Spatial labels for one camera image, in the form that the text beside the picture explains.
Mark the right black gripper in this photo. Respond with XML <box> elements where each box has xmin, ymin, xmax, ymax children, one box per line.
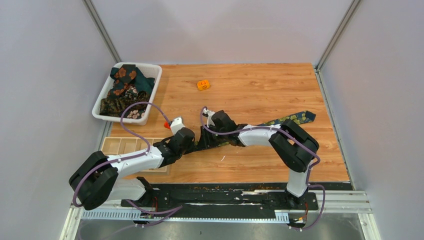
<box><xmin>197</xmin><ymin>123</ymin><xmax>228</xmax><ymax>149</ymax></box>

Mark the navy yellow floral tie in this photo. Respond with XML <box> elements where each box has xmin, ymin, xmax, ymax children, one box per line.
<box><xmin>192</xmin><ymin>111</ymin><xmax>316</xmax><ymax>153</ymax></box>

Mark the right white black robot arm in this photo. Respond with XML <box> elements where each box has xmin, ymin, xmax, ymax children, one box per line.
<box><xmin>200</xmin><ymin>106</ymin><xmax>321</xmax><ymax>209</ymax></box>

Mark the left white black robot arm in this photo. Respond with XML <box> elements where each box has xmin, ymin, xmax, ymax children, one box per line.
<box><xmin>68</xmin><ymin>127</ymin><xmax>195</xmax><ymax>211</ymax></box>

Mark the red plastic clip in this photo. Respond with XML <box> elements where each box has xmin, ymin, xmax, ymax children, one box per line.
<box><xmin>164</xmin><ymin>121</ymin><xmax>172</xmax><ymax>130</ymax></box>

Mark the orange cube toy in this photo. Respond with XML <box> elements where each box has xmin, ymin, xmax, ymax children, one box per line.
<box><xmin>196</xmin><ymin>79</ymin><xmax>211</xmax><ymax>91</ymax></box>

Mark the dark pink floral tie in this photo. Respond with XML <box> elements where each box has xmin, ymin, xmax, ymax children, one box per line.
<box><xmin>126</xmin><ymin>109</ymin><xmax>143</xmax><ymax>119</ymax></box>

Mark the wooden compartment tray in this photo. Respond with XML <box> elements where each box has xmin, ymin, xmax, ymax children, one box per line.
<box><xmin>100</xmin><ymin>136</ymin><xmax>171</xmax><ymax>177</ymax></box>

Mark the dark brown patterned tie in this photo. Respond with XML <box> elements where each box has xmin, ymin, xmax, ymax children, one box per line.
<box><xmin>99</xmin><ymin>91</ymin><xmax>151</xmax><ymax>118</ymax></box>

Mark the white plastic bin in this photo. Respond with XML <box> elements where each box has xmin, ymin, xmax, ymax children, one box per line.
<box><xmin>92</xmin><ymin>62</ymin><xmax>163</xmax><ymax>126</ymax></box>

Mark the green orange floral tie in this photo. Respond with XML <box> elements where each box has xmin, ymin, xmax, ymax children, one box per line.
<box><xmin>107</xmin><ymin>64</ymin><xmax>156</xmax><ymax>100</ymax></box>

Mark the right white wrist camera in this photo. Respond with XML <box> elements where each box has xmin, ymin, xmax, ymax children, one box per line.
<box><xmin>203</xmin><ymin>110</ymin><xmax>215</xmax><ymax>127</ymax></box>

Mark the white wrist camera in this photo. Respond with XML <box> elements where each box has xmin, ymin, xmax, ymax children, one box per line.
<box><xmin>203</xmin><ymin>110</ymin><xmax>215</xmax><ymax>127</ymax></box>
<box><xmin>168</xmin><ymin>116</ymin><xmax>186</xmax><ymax>135</ymax></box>

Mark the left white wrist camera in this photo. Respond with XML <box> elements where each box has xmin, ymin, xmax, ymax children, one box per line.
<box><xmin>168</xmin><ymin>116</ymin><xmax>186</xmax><ymax>135</ymax></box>

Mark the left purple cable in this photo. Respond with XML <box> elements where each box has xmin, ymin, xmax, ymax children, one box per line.
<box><xmin>72</xmin><ymin>101</ymin><xmax>183</xmax><ymax>228</ymax></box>

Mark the purple cable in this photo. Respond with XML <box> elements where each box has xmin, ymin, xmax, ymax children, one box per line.
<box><xmin>200</xmin><ymin>105</ymin><xmax>326</xmax><ymax>232</ymax></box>
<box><xmin>72</xmin><ymin>101</ymin><xmax>183</xmax><ymax>228</ymax></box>

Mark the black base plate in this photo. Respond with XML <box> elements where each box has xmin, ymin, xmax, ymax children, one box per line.
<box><xmin>88</xmin><ymin>181</ymin><xmax>332</xmax><ymax>220</ymax></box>

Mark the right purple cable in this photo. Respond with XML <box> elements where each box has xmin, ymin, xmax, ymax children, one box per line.
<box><xmin>200</xmin><ymin>105</ymin><xmax>326</xmax><ymax>232</ymax></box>

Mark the aluminium rail frame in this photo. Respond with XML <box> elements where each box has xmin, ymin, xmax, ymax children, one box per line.
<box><xmin>61</xmin><ymin>182</ymin><xmax>381</xmax><ymax>240</ymax></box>

